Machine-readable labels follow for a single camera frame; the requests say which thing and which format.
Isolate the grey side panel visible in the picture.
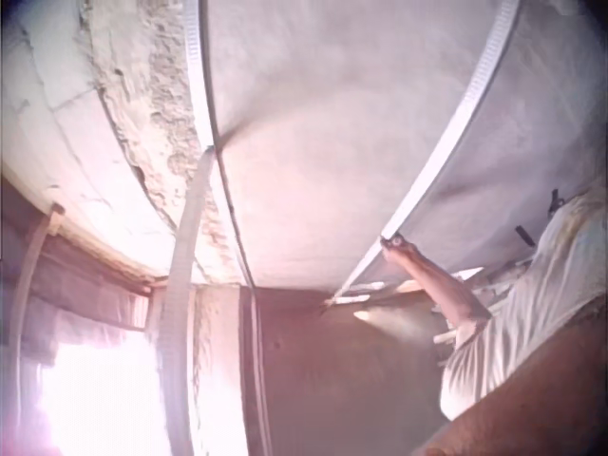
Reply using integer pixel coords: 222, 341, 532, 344
341, 0, 608, 298

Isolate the large grey panel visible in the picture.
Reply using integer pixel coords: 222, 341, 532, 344
199, 0, 519, 291

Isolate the person's left hand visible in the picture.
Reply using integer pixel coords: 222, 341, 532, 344
379, 235, 422, 262

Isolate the white bent pipe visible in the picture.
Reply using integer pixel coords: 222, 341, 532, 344
11, 202, 66, 428

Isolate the grey ribbed band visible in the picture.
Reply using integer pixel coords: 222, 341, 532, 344
159, 145, 218, 456

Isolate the white ribbed edge strip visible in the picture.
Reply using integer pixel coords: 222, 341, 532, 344
332, 0, 522, 303
182, 0, 219, 153

